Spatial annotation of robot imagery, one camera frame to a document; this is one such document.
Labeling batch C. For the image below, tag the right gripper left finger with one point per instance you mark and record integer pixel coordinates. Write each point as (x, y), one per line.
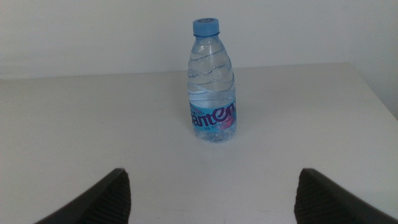
(102, 205)

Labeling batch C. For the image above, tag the clear water bottle blue cap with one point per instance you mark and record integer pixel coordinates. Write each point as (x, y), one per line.
(211, 87)

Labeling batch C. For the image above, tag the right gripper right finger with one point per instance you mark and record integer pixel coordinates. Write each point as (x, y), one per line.
(323, 202)

